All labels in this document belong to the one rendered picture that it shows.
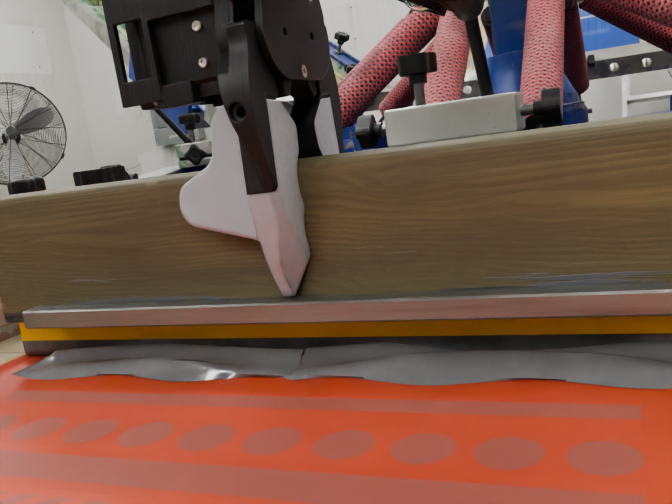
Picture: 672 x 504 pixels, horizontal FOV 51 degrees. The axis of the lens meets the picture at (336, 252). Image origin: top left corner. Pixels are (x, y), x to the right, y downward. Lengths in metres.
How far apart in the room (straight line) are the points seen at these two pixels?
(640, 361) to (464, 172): 0.10
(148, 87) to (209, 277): 0.10
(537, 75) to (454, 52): 0.14
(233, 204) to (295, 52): 0.08
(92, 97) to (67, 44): 0.44
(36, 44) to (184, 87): 5.48
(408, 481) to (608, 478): 0.06
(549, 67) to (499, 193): 0.59
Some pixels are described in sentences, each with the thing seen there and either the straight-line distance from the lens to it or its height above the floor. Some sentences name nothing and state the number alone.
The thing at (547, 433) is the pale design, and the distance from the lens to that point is 0.26.
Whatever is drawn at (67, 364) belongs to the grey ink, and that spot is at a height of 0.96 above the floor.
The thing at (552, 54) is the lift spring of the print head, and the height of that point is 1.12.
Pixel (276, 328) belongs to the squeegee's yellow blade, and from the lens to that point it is 0.36.
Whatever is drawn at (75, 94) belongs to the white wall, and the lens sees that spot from 5.98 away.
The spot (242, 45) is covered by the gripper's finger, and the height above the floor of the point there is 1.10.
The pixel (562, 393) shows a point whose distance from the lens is 0.29.
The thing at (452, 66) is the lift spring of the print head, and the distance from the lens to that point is 0.94.
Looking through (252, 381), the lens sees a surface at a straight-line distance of 0.34.
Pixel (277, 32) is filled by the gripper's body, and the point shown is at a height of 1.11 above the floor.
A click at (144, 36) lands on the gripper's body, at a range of 0.34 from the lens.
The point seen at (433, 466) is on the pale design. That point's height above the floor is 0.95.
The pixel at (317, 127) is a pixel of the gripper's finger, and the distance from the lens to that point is 0.35.
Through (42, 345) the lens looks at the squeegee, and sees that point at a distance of 0.46.
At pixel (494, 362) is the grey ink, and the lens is 0.31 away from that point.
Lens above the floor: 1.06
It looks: 10 degrees down
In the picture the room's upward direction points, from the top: 8 degrees counter-clockwise
